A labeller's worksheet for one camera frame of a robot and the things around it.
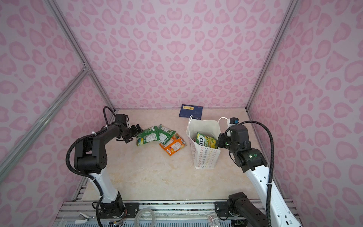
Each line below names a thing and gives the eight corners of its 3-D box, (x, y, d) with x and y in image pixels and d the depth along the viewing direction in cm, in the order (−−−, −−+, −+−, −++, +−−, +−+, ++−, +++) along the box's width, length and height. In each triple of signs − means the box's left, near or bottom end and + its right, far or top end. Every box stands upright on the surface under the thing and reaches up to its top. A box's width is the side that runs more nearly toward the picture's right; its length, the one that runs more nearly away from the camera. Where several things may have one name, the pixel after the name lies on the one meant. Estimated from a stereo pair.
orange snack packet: (168, 157, 94) (168, 155, 92) (160, 145, 100) (159, 143, 98) (186, 145, 100) (186, 143, 98) (177, 134, 105) (177, 132, 104)
